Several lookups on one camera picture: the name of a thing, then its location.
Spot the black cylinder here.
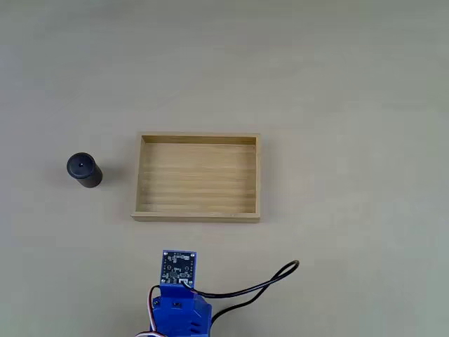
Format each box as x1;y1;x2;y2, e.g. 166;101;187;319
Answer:
66;151;104;190

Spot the shallow wooden box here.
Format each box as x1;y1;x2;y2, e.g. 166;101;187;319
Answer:
130;131;262;225

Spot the white red servo wire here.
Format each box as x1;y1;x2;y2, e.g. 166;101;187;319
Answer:
135;285;163;337

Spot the blue camera circuit board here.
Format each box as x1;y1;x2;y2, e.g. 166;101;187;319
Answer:
160;249;199;286

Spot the black camera cable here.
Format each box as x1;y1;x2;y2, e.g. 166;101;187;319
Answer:
181;259;300;331

